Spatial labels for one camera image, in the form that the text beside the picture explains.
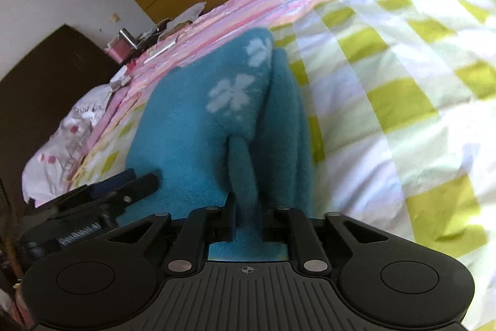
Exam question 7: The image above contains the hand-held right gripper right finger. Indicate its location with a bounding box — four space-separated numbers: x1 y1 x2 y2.
262 205 390 274

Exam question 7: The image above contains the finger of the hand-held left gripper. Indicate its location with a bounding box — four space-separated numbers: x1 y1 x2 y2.
90 169 137 198
115 173 160 205

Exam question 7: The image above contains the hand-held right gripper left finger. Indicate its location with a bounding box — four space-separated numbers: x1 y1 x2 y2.
106 192 238 276

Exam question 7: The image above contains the teal fleece garment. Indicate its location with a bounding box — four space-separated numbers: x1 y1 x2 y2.
115 26 315 262

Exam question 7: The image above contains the white pillow with pink print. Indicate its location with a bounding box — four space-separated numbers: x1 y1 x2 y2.
21 82 119 204

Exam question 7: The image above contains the dark brown headboard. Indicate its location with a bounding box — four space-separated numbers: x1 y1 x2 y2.
0 24 119 217

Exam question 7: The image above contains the pink box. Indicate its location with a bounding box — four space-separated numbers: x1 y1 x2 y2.
105 29 137 65

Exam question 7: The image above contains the yellow and white checked blanket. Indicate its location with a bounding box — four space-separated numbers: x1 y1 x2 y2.
70 0 496 331

